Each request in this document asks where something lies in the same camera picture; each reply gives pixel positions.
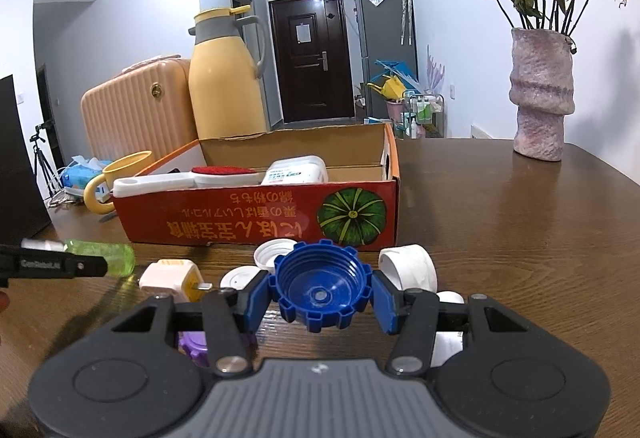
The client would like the white lotion bottle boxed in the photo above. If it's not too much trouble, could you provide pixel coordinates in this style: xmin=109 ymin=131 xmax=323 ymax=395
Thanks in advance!
xmin=431 ymin=291 xmax=464 ymax=368

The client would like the white round lid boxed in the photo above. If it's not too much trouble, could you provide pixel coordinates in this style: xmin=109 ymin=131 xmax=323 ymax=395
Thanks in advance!
xmin=219 ymin=266 xmax=262 ymax=291

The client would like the purple toothed cap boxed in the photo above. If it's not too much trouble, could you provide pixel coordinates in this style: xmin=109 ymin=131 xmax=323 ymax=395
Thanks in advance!
xmin=177 ymin=330 xmax=260 ymax=368

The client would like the white power adapter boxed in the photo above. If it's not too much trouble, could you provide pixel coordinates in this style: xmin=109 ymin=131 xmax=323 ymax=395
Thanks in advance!
xmin=138 ymin=258 xmax=214 ymax=303

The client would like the white ribbed bottle cap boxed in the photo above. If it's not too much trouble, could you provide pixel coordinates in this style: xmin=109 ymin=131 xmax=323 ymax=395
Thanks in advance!
xmin=254 ymin=238 xmax=296 ymax=273

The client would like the blue toothed bottle cap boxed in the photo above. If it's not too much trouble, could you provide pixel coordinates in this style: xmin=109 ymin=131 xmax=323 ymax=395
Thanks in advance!
xmin=269 ymin=240 xmax=372 ymax=333

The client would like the green spray bottle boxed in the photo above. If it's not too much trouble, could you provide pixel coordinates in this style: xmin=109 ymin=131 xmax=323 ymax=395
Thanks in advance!
xmin=20 ymin=237 xmax=138 ymax=278

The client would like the white red lint brush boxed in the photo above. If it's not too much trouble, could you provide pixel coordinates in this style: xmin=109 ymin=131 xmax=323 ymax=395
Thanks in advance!
xmin=112 ymin=166 xmax=264 ymax=198

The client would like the white wet wipes canister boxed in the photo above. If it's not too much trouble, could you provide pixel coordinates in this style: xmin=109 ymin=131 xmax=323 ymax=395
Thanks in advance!
xmin=262 ymin=155 xmax=329 ymax=186

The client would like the black monitor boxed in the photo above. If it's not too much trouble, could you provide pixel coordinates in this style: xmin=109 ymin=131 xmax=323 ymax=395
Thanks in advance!
xmin=0 ymin=76 xmax=51 ymax=245

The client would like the blue tissue pack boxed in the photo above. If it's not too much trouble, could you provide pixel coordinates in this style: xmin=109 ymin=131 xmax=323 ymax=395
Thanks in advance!
xmin=60 ymin=155 xmax=111 ymax=198

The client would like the orange cardboard box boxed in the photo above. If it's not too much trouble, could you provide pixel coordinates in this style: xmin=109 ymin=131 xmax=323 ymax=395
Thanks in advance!
xmin=114 ymin=123 xmax=400 ymax=251

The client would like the yellow ceramic mug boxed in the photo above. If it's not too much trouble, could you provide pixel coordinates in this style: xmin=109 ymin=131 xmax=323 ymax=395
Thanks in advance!
xmin=84 ymin=150 xmax=154 ymax=214

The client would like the white board on floor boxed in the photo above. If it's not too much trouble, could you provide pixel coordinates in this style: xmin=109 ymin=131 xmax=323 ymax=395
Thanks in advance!
xmin=470 ymin=124 xmax=491 ymax=139

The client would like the pink ribbed suitcase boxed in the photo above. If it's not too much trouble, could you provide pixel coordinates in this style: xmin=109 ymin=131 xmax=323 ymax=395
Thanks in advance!
xmin=80 ymin=55 xmax=198 ymax=161

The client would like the yellow thermos jug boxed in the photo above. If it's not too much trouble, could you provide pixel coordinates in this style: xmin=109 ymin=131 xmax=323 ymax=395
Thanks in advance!
xmin=189 ymin=5 xmax=268 ymax=141

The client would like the yellow watering can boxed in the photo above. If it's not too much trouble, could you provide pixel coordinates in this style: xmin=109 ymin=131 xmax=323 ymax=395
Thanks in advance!
xmin=367 ymin=76 xmax=406 ymax=102

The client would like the pink textured vase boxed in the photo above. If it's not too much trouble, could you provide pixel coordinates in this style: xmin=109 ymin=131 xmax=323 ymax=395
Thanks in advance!
xmin=509 ymin=29 xmax=575 ymax=162

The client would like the dark brown door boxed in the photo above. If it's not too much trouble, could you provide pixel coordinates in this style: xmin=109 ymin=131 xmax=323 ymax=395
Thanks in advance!
xmin=269 ymin=0 xmax=355 ymax=123

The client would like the grey refrigerator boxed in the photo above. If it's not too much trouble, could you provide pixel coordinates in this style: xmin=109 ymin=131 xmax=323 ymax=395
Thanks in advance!
xmin=355 ymin=0 xmax=418 ymax=119

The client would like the black camera tripod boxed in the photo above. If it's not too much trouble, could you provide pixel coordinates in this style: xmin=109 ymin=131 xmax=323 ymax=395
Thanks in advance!
xmin=29 ymin=121 xmax=62 ymax=200

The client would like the wire storage rack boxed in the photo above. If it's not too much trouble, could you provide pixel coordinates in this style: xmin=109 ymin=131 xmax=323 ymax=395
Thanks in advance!
xmin=399 ymin=92 xmax=446 ymax=139

